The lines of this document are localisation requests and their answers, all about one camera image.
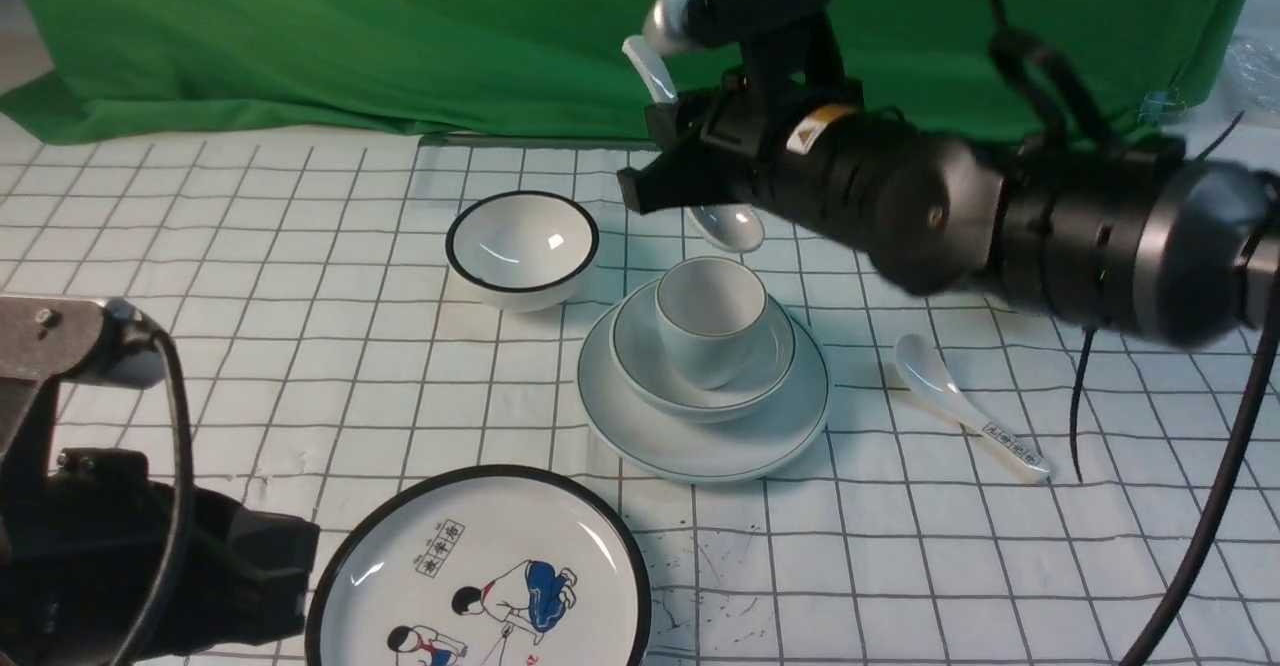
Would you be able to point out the white grid tablecloth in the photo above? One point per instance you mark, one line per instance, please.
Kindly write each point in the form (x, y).
(332, 360)

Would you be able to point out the clear plastic wrap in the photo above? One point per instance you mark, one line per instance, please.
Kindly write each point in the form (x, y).
(1251, 68)

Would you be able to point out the white spoon with label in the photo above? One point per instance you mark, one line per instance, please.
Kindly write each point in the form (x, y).
(923, 371)

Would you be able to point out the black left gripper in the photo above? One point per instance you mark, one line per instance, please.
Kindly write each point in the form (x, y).
(82, 547)

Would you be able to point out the white bowl black rim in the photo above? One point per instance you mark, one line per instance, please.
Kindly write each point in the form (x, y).
(523, 251)

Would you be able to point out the black-rimmed cartoon plate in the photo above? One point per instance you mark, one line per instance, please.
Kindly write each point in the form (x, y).
(485, 565)

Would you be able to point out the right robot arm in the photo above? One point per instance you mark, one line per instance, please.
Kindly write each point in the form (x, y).
(1146, 242)

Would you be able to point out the blue binder clip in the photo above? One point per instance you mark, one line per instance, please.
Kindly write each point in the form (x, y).
(1162, 107)

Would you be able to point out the pale green ceramic bowl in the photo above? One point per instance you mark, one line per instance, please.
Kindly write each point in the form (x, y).
(644, 364)

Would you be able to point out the pale green ceramic plate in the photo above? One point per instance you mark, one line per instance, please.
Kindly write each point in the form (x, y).
(678, 449)

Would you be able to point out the pale green ceramic cup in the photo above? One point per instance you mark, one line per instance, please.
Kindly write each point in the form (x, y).
(710, 314)

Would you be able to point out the green backdrop cloth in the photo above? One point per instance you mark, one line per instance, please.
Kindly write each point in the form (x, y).
(512, 68)

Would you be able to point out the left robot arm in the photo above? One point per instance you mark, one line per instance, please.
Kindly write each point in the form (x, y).
(47, 342)

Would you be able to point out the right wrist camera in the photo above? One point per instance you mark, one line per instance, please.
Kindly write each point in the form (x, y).
(781, 42)

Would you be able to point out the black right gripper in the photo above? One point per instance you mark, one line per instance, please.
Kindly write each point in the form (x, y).
(716, 148)

